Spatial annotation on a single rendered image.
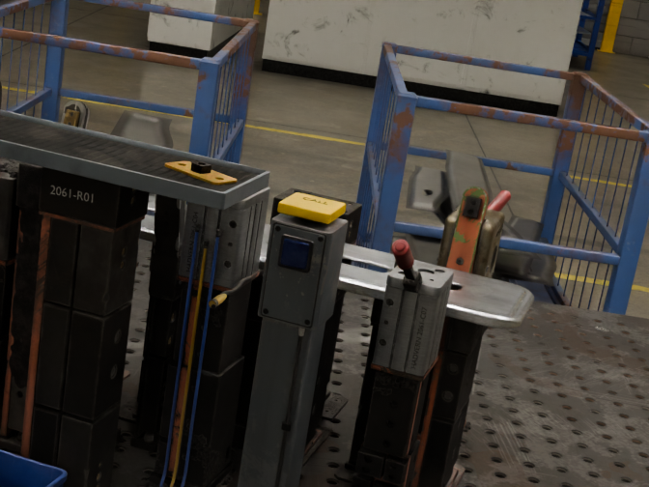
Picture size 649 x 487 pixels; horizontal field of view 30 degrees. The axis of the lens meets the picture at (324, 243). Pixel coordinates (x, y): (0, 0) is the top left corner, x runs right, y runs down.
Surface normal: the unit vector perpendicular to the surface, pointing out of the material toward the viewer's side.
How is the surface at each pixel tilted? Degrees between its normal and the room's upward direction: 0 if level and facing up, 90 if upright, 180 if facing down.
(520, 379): 0
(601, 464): 0
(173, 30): 90
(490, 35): 90
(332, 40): 90
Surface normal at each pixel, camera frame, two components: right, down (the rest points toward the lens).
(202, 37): -0.08, 0.27
